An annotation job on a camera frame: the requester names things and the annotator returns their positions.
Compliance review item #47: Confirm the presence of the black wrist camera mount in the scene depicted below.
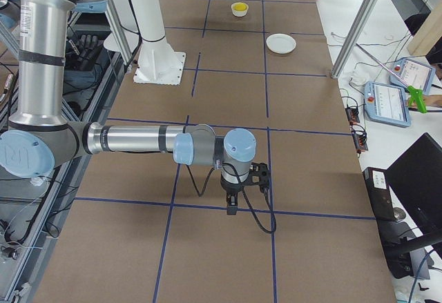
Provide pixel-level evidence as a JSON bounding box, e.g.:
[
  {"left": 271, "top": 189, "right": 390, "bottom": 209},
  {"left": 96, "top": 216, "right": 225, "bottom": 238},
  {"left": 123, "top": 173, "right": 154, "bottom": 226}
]
[{"left": 244, "top": 162, "right": 271, "bottom": 194}]

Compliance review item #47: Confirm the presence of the blue teach pendant far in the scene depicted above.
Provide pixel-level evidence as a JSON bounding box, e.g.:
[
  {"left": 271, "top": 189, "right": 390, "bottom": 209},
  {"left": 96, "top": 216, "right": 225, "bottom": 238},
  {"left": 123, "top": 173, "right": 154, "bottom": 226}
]
[{"left": 390, "top": 58, "right": 436, "bottom": 95}]

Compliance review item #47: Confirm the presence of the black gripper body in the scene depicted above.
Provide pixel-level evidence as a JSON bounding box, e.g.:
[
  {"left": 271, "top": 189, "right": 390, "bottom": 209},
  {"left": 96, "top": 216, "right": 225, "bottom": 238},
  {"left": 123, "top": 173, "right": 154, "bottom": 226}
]
[{"left": 220, "top": 178, "right": 243, "bottom": 199}]

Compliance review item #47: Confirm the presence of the black computer monitor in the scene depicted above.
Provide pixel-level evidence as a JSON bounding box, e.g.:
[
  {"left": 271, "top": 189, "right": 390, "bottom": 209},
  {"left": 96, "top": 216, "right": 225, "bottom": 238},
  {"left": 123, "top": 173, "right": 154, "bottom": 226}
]
[{"left": 385, "top": 133, "right": 442, "bottom": 233}]

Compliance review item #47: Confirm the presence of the black desktop box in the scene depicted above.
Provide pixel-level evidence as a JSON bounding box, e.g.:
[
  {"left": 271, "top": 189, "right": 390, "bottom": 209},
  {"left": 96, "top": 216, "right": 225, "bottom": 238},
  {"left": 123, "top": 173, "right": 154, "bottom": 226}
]
[{"left": 363, "top": 167, "right": 430, "bottom": 280}]

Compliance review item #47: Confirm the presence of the small white bowl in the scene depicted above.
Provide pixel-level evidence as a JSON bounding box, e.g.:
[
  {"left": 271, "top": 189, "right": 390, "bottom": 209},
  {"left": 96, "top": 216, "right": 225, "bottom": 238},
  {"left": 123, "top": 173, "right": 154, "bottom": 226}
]
[{"left": 231, "top": 2, "right": 249, "bottom": 17}]

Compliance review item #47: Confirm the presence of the orange circuit board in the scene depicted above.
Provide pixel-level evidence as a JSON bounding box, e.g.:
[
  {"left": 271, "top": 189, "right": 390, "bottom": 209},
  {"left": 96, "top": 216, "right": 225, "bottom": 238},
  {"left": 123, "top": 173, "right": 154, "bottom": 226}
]
[
  {"left": 352, "top": 130, "right": 368, "bottom": 154},
  {"left": 345, "top": 106, "right": 360, "bottom": 124}
]

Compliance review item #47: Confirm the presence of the aluminium frame post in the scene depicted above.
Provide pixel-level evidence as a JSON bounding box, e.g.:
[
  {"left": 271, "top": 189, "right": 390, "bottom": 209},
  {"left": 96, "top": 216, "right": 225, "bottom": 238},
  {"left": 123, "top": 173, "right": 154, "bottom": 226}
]
[{"left": 331, "top": 0, "right": 378, "bottom": 79}]

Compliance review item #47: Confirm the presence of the yellow lemon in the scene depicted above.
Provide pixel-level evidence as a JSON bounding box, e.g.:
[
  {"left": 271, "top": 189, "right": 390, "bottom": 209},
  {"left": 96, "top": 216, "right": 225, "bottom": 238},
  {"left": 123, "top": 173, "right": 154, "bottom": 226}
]
[{"left": 232, "top": 3, "right": 247, "bottom": 11}]

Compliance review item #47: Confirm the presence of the orange circuit board upper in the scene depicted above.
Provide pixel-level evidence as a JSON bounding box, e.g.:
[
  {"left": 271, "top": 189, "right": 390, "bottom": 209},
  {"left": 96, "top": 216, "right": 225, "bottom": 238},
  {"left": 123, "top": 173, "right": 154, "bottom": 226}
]
[{"left": 345, "top": 106, "right": 360, "bottom": 124}]

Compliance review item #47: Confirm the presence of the blue teach pendant near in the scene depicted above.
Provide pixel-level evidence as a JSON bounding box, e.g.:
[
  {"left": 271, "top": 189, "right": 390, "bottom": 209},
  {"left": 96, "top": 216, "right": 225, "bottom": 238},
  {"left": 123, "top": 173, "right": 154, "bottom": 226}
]
[{"left": 364, "top": 81, "right": 411, "bottom": 128}]

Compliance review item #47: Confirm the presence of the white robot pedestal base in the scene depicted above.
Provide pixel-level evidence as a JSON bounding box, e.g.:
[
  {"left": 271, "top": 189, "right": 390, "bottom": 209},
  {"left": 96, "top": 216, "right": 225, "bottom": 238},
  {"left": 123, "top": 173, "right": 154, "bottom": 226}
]
[{"left": 131, "top": 0, "right": 186, "bottom": 86}]

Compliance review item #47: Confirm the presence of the white round plate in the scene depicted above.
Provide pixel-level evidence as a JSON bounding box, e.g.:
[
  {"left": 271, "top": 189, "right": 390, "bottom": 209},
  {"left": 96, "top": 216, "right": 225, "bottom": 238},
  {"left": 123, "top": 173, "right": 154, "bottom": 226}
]
[{"left": 266, "top": 33, "right": 297, "bottom": 55}]

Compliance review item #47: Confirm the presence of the orange circuit board lower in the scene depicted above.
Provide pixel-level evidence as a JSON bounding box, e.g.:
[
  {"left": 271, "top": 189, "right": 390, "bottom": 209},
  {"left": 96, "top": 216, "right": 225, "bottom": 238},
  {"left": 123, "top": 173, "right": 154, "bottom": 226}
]
[{"left": 352, "top": 130, "right": 368, "bottom": 154}]

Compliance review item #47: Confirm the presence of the blue teach pendant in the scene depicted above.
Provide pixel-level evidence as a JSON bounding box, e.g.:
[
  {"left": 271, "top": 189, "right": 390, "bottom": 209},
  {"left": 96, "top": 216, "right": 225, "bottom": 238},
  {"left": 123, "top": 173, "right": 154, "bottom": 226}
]
[
  {"left": 364, "top": 81, "right": 411, "bottom": 128},
  {"left": 390, "top": 58, "right": 436, "bottom": 95}
]

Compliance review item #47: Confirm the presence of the green plastic grabber tool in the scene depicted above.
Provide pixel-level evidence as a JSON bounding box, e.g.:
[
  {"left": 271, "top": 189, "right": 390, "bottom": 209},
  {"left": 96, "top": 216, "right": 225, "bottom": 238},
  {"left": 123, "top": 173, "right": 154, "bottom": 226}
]
[{"left": 406, "top": 85, "right": 427, "bottom": 113}]

